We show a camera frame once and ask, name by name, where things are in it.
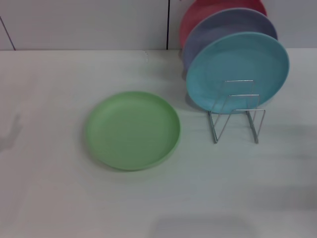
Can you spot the green round plate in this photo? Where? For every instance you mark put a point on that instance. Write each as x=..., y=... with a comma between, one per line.
x=133, y=131

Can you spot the cyan round plate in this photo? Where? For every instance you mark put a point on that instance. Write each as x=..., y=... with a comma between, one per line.
x=237, y=62

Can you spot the red round plate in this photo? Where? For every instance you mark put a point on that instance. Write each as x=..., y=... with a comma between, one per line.
x=198, y=15

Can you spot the purple round plate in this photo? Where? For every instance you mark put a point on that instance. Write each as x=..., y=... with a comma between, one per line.
x=223, y=27

